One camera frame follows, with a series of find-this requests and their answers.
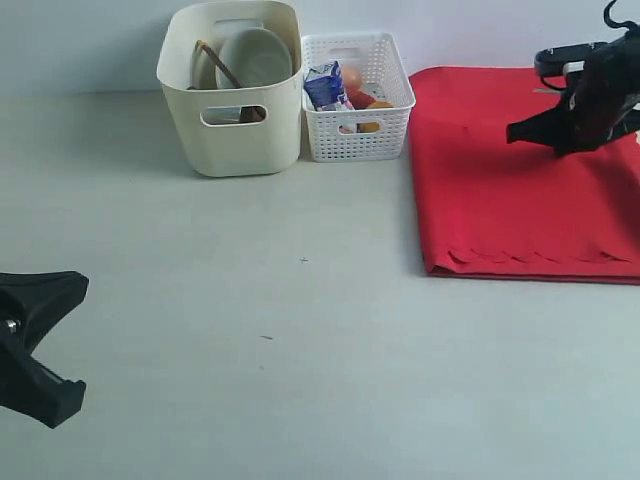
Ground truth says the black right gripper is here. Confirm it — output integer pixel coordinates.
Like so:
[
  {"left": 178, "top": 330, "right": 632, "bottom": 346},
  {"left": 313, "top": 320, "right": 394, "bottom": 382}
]
[{"left": 506, "top": 37, "right": 639, "bottom": 155}]

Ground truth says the red table cloth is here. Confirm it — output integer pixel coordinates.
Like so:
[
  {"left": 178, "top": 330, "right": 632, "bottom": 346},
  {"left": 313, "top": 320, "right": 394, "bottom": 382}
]
[{"left": 408, "top": 67, "right": 639, "bottom": 285}]

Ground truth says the yellow lemon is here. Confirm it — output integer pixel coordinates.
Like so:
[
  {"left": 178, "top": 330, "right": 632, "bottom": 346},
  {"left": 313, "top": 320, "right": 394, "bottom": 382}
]
[{"left": 357, "top": 100, "right": 394, "bottom": 134}]

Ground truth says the red toy shrimp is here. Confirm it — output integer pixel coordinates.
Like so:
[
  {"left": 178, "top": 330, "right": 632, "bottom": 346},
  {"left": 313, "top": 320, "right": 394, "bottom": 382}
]
[{"left": 347, "top": 90, "right": 379, "bottom": 110}]

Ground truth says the brown egg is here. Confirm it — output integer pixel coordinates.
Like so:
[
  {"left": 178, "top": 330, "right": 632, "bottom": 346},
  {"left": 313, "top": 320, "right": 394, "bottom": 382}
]
[{"left": 341, "top": 65, "right": 363, "bottom": 90}]

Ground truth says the blue milk carton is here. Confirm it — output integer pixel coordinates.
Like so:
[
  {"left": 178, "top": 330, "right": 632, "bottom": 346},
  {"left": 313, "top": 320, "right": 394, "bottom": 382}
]
[{"left": 303, "top": 61, "right": 354, "bottom": 111}]

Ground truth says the white ceramic bowl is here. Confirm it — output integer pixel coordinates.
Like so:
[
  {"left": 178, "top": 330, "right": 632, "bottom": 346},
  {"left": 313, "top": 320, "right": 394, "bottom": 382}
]
[{"left": 218, "top": 27, "right": 293, "bottom": 88}]

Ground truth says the steel cup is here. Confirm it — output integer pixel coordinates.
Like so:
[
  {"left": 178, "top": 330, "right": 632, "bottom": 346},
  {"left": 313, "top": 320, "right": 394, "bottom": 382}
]
[{"left": 189, "top": 41, "right": 217, "bottom": 90}]

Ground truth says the brown wooden plate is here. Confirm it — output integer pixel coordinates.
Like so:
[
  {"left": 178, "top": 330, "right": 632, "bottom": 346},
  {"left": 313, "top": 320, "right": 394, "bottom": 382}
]
[{"left": 239, "top": 106, "right": 266, "bottom": 124}]

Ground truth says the white perforated basket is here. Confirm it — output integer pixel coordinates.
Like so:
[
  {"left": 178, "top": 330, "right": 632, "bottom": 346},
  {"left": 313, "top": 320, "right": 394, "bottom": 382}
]
[{"left": 301, "top": 32, "right": 415, "bottom": 163}]

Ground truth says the cream plastic bin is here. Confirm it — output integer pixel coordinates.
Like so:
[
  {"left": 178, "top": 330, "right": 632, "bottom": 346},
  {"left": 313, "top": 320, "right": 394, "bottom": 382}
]
[{"left": 156, "top": 1, "right": 303, "bottom": 177}]

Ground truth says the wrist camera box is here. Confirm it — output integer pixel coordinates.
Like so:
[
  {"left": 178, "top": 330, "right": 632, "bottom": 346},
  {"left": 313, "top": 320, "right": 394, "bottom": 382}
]
[{"left": 534, "top": 41, "right": 605, "bottom": 78}]

